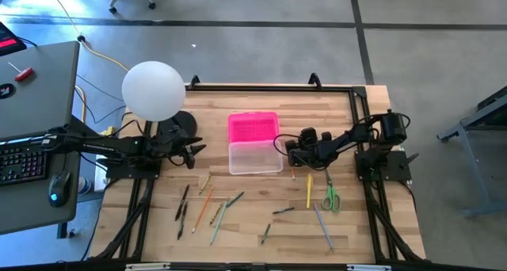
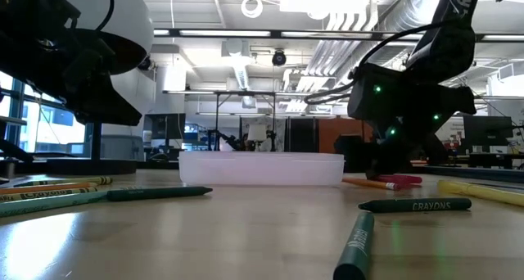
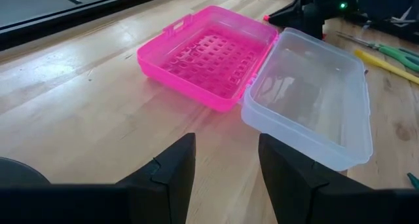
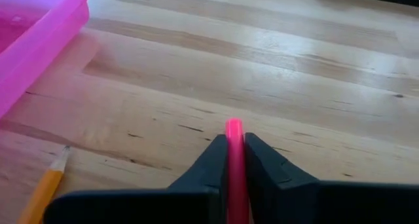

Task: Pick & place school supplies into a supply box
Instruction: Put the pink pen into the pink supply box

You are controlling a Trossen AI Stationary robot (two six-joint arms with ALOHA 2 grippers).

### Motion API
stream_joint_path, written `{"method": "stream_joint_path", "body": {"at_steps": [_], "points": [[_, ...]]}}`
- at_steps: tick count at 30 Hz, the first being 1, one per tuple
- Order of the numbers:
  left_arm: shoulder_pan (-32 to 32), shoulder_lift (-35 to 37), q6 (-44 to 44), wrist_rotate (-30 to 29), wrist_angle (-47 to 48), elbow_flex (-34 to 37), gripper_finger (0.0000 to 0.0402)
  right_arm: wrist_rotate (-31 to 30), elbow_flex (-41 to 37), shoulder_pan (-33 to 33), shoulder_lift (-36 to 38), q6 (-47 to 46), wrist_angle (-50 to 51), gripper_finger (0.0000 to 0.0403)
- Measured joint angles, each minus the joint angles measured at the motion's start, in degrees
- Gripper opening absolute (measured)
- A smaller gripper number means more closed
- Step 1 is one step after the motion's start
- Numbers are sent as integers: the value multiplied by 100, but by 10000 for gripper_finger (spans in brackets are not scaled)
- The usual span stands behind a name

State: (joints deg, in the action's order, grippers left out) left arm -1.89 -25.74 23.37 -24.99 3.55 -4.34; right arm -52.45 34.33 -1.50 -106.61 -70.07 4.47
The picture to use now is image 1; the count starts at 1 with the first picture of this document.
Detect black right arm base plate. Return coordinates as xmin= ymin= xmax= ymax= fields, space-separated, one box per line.
xmin=355 ymin=150 xmax=420 ymax=184

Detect yellow floor cable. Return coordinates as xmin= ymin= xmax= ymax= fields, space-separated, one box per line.
xmin=45 ymin=0 xmax=130 ymax=124

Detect yellow highlighter pen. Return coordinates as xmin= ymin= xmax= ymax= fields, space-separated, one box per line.
xmin=305 ymin=173 xmax=314 ymax=209

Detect round black sticker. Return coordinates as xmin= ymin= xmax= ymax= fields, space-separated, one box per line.
xmin=0 ymin=82 xmax=17 ymax=101

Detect black device with red display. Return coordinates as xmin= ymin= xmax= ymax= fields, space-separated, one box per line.
xmin=0 ymin=21 xmax=28 ymax=57

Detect white globe lamp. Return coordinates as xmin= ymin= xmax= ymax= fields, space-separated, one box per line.
xmin=120 ymin=60 xmax=186 ymax=123

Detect grey desk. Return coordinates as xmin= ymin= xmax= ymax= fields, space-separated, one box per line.
xmin=0 ymin=40 xmax=82 ymax=239

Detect black computer mouse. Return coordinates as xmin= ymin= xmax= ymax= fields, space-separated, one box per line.
xmin=48 ymin=170 xmax=72 ymax=208

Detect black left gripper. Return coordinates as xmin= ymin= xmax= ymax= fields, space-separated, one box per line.
xmin=154 ymin=128 xmax=208 ymax=170

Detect pink-lidded clear supply box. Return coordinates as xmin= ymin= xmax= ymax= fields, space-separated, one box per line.
xmin=227 ymin=111 xmax=284 ymax=176

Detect orange pencil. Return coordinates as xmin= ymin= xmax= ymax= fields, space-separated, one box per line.
xmin=191 ymin=185 xmax=215 ymax=235

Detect yellow-green crayon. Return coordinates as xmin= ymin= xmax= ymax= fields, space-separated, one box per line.
xmin=198 ymin=174 xmax=212 ymax=196

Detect olive crayon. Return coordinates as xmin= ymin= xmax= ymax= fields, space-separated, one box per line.
xmin=208 ymin=201 xmax=225 ymax=227

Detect backlit black keyboard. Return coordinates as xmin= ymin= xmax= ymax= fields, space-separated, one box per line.
xmin=0 ymin=143 xmax=51 ymax=186

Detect long teal pencil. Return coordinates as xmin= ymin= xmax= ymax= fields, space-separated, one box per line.
xmin=209 ymin=197 xmax=231 ymax=247

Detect pale grey-blue pencil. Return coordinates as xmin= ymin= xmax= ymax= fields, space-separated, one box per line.
xmin=312 ymin=203 xmax=335 ymax=253

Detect grey-blue metal cart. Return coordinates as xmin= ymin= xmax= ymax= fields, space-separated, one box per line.
xmin=436 ymin=84 xmax=507 ymax=219

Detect white bottle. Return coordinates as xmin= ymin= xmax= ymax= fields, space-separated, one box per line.
xmin=77 ymin=176 xmax=93 ymax=196

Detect black round lamp base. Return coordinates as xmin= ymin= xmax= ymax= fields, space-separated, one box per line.
xmin=160 ymin=110 xmax=198 ymax=139

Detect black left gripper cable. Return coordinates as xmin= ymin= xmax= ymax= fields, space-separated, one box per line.
xmin=166 ymin=154 xmax=188 ymax=168

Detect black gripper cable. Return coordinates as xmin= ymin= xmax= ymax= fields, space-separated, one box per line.
xmin=273 ymin=133 xmax=306 ymax=158
xmin=166 ymin=154 xmax=188 ymax=168

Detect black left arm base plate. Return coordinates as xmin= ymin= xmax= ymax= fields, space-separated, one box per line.
xmin=97 ymin=158 xmax=162 ymax=180

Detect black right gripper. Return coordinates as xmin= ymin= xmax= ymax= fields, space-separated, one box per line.
xmin=284 ymin=127 xmax=338 ymax=170

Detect green-handled scissors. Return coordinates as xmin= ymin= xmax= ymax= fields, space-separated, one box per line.
xmin=320 ymin=168 xmax=342 ymax=214

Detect black floor cable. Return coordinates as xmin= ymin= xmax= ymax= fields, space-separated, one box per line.
xmin=74 ymin=74 xmax=124 ymax=103
xmin=74 ymin=87 xmax=128 ymax=125

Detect dark green crayon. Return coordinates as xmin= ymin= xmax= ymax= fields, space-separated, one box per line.
xmin=260 ymin=223 xmax=272 ymax=246

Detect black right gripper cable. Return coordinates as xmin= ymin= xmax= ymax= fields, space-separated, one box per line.
xmin=273 ymin=133 xmax=306 ymax=158

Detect black pen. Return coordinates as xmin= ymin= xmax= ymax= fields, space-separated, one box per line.
xmin=174 ymin=184 xmax=191 ymax=222
xmin=177 ymin=200 xmax=189 ymax=241

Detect teal crayon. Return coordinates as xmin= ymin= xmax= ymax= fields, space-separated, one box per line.
xmin=226 ymin=190 xmax=246 ymax=208

